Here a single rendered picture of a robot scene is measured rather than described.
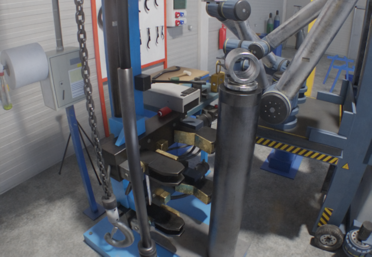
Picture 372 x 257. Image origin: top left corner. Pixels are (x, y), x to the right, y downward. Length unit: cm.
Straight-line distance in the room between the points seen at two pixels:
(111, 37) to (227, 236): 142
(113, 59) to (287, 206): 216
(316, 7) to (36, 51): 174
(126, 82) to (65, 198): 262
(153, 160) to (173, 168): 14
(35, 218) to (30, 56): 170
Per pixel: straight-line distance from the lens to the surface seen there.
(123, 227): 76
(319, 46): 144
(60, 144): 350
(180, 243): 216
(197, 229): 225
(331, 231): 237
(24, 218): 293
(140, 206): 54
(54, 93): 190
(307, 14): 167
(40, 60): 178
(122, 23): 39
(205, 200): 204
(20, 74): 173
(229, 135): 128
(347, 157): 206
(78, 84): 199
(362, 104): 190
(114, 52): 153
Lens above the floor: 188
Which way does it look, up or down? 26 degrees down
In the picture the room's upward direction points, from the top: straight up
